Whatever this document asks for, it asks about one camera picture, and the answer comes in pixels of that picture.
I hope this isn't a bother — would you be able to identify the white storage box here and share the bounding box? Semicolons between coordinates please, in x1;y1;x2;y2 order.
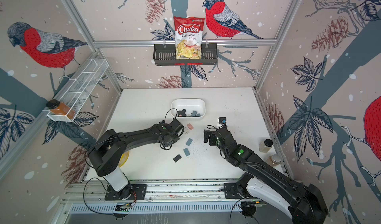
170;99;206;119

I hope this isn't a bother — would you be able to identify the black eraser bottom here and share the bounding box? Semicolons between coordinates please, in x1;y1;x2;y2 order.
173;155;182;162

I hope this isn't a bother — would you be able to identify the clear acrylic wall shelf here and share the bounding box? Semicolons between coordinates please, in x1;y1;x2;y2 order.
47;58;109;122

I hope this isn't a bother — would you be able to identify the black wire wall basket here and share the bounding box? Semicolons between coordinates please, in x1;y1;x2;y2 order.
153;43;218;66

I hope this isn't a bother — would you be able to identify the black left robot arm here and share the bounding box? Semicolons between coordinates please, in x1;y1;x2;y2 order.
88;118;185;200

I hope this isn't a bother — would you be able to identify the clear jar white lid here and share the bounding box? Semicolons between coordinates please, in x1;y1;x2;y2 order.
266;154;281;167

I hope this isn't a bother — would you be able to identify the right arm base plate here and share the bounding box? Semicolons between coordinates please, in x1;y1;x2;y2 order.
220;183;263;201

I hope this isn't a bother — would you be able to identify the Chuba cassava chips bag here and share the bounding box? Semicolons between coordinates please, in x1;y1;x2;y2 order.
174;17;205;59

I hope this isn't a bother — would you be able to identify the black eraser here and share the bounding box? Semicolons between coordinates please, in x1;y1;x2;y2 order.
173;155;182;162
177;109;187;117

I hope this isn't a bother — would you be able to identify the orange spice jar black lid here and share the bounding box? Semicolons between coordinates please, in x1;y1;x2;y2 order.
46;99;75;119

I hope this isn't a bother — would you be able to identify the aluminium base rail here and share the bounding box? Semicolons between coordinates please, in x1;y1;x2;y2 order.
61;178;238;204

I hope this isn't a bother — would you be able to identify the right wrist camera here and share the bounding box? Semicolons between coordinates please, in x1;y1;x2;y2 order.
218;117;227;125

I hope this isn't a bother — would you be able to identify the clear jar black lid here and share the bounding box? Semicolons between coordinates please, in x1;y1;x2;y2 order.
259;139;273;153

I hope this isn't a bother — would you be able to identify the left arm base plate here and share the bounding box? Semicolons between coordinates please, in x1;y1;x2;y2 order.
105;183;147;201

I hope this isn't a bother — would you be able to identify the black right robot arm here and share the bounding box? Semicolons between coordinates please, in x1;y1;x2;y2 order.
203;125;328;224

